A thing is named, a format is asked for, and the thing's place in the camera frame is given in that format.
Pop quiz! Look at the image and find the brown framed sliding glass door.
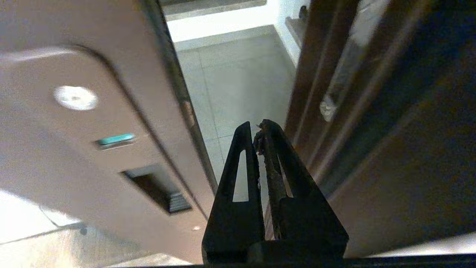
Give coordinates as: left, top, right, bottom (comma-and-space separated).
0, 0, 221, 268

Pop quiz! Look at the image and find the grey stone window sill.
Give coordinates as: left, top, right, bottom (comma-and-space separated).
286, 17, 308, 67

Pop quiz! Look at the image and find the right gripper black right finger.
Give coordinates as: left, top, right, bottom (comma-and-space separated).
253, 119, 349, 259

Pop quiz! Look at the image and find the recessed metal door handle plate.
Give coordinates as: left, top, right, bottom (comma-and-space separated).
0, 47, 209, 257

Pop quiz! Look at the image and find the grey stone balcony ledge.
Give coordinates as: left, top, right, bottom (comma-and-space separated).
161, 0, 267, 21

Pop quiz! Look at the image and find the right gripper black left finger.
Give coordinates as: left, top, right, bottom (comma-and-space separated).
202, 121, 265, 263

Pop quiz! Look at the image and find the dark brown door jamb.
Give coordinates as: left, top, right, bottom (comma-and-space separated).
284, 0, 476, 258

